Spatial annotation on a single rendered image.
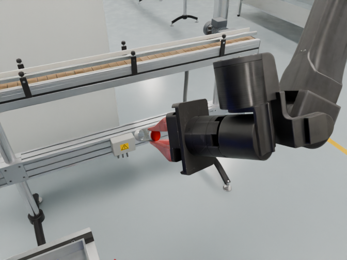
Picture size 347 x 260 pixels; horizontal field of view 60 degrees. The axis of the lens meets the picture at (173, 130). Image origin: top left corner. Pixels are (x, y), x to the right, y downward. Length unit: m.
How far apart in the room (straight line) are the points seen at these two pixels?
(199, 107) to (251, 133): 0.11
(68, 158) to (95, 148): 0.14
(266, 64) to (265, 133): 0.08
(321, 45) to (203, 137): 0.18
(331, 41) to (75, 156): 1.38
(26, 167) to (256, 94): 1.37
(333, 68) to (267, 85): 0.09
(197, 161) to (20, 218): 1.75
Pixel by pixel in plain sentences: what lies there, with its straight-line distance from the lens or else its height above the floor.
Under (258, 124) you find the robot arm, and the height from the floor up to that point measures 1.32.
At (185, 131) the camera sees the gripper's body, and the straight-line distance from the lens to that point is 0.41.
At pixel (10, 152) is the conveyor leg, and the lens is 1.56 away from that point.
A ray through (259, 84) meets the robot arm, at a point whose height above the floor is 1.36.
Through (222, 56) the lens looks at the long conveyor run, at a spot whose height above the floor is 0.89.
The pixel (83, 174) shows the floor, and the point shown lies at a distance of 2.21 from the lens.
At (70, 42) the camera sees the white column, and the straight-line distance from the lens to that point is 1.94.
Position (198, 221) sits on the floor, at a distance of 1.87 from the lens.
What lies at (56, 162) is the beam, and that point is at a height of 0.49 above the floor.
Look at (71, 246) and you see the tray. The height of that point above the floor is 0.91.
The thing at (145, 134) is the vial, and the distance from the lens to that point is 0.50.
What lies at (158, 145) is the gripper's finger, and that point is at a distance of 0.46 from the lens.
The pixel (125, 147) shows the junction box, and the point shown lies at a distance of 1.59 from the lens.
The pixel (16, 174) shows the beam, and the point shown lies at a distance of 1.62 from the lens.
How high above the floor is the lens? 1.52
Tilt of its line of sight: 38 degrees down
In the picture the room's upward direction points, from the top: straight up
